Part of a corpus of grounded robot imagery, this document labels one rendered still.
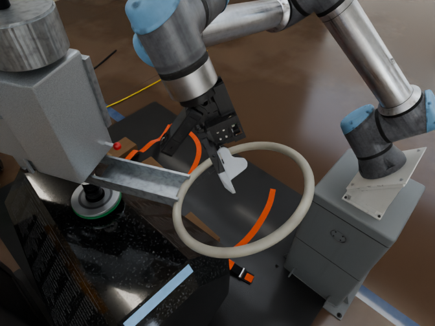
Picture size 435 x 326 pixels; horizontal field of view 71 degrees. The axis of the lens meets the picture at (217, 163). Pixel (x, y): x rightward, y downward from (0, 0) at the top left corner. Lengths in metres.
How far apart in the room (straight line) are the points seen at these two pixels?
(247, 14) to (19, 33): 0.56
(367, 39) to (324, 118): 2.25
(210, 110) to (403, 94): 0.85
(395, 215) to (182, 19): 1.31
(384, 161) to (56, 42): 1.24
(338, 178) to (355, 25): 0.76
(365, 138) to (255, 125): 1.85
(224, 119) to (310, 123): 2.70
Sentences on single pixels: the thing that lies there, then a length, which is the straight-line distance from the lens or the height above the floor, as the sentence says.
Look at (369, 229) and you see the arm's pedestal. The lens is 1.51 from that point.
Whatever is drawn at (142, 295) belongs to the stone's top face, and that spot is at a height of 0.82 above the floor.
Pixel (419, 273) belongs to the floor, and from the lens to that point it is 2.56.
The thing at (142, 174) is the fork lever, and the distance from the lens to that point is 1.25.
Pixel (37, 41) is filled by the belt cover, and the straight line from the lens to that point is 0.95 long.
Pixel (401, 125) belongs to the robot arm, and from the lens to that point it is 1.32.
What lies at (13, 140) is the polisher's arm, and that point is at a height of 1.27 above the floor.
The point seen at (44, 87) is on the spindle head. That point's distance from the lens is 1.00.
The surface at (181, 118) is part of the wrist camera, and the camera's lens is 0.58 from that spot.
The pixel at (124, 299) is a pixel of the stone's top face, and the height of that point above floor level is 0.82.
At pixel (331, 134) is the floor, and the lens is 3.17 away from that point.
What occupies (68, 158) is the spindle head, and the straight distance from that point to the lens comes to 1.13.
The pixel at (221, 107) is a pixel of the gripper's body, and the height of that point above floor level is 1.67.
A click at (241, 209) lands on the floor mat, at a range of 2.40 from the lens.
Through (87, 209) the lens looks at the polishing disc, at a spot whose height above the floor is 0.88.
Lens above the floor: 2.01
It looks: 48 degrees down
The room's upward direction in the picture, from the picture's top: straight up
